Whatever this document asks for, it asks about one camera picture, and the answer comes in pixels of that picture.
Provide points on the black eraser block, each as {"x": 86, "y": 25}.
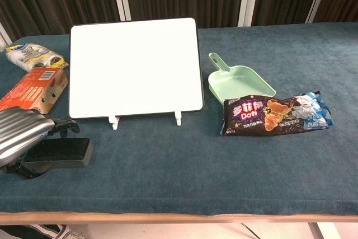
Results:
{"x": 63, "y": 152}

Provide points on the metal table leg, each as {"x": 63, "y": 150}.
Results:
{"x": 317, "y": 230}

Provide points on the orange cardboard snack box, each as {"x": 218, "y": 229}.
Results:
{"x": 33, "y": 89}

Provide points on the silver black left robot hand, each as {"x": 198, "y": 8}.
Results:
{"x": 21, "y": 131}

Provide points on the mint green plastic dustpan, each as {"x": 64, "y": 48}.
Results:
{"x": 240, "y": 82}

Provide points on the white board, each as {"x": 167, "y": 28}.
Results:
{"x": 134, "y": 68}

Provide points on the teal table cloth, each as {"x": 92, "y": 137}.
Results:
{"x": 195, "y": 152}

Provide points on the dark Dofi snack bag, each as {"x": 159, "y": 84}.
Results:
{"x": 268, "y": 116}

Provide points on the black white sneaker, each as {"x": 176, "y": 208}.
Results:
{"x": 65, "y": 232}

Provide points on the white blue snack packet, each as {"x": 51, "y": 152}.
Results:
{"x": 30, "y": 55}

